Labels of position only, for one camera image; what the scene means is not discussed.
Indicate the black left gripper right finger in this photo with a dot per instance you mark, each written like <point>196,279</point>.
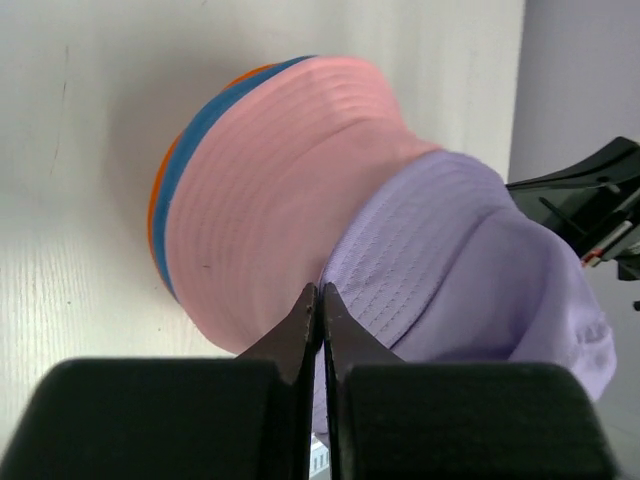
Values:
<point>389,419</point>

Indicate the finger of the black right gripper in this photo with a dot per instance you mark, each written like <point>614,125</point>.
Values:
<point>592,205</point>

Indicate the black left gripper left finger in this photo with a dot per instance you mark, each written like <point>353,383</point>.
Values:
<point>133,418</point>

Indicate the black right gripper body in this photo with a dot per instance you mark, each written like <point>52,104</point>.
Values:
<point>630,260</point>

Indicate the lavender bucket hat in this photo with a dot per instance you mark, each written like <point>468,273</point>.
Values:
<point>440,265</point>

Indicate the pink bucket hat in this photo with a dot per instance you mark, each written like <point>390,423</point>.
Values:
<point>272,188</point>

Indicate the slotted grey cable duct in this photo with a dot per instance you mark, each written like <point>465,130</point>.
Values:
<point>319,457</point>

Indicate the blue bucket hat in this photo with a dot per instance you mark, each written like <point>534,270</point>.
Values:
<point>183,148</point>

